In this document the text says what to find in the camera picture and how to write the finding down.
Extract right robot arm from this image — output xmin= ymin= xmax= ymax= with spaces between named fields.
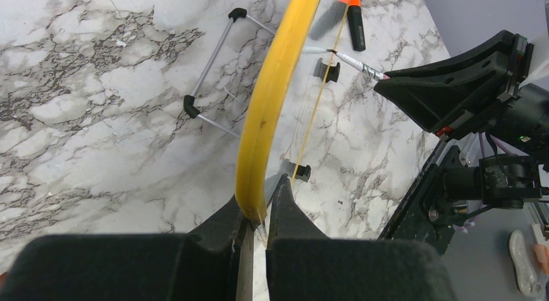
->
xmin=374 ymin=30 xmax=548 ymax=208

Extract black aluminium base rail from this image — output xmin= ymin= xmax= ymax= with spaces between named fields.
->
xmin=377 ymin=140 xmax=549 ymax=257

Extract white debris on floor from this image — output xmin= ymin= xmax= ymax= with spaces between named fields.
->
xmin=508 ymin=230 xmax=542 ymax=298

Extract black marker orange cap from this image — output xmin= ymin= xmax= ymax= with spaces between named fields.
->
xmin=339 ymin=0 xmax=366 ymax=52

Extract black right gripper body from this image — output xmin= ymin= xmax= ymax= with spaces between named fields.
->
xmin=435 ymin=36 xmax=548 ymax=162

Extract yellow framed whiteboard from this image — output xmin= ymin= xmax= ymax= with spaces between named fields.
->
xmin=234 ymin=0 xmax=357 ymax=231

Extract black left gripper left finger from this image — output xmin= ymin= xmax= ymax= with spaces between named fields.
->
xmin=1 ymin=199 xmax=248 ymax=300

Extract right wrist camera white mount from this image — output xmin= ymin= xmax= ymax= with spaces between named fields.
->
xmin=519 ymin=0 xmax=548 ymax=88

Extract white brown whiteboard marker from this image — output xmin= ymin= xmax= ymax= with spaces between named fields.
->
xmin=330 ymin=49 xmax=390 ymax=81

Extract wire whiteboard stand black feet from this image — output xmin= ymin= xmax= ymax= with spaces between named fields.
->
xmin=183 ymin=8 xmax=341 ymax=183

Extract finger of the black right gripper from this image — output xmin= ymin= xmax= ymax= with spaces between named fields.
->
xmin=378 ymin=30 xmax=521 ymax=83
xmin=373 ymin=52 xmax=522 ymax=134

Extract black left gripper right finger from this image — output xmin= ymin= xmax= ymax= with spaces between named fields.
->
xmin=266 ymin=173 xmax=456 ymax=300

